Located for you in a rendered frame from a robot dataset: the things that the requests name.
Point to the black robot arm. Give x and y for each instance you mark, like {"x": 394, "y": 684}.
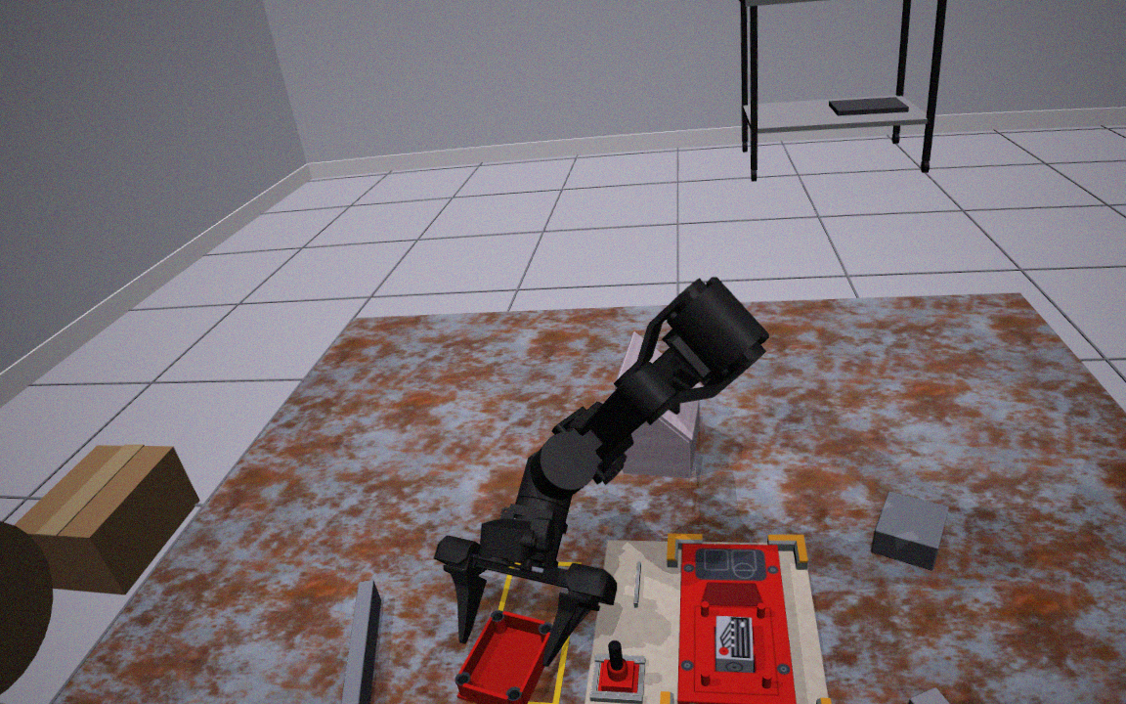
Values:
{"x": 714, "y": 339}

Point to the yellow rectangular frame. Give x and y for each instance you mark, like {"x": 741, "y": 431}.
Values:
{"x": 564, "y": 651}

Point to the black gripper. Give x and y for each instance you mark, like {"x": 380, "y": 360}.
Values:
{"x": 586, "y": 585}

